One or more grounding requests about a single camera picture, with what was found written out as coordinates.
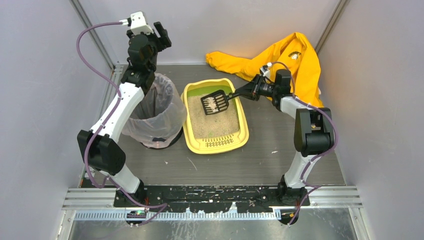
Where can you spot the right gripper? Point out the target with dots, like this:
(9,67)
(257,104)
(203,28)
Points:
(253,88)

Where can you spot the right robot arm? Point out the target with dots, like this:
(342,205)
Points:
(313,130)

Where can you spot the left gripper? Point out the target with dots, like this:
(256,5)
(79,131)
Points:
(159,36)

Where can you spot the cat litter sand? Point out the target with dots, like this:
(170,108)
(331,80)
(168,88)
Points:
(211,126)

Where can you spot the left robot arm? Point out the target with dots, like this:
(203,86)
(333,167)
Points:
(99,146)

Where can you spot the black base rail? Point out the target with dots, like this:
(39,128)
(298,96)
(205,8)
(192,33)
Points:
(211,199)

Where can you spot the white litter clump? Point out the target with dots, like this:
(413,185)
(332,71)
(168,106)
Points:
(210,104)

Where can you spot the bin with pink bag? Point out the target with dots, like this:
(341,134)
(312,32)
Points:
(157,120)

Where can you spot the yellow green litter box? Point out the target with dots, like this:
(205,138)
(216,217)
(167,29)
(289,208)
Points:
(214,145)

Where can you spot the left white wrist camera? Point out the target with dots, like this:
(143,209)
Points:
(137,24)

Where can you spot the yellow sweatshirt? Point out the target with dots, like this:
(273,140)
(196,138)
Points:
(295,51)

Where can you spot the black litter scoop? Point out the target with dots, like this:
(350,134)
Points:
(217,102)

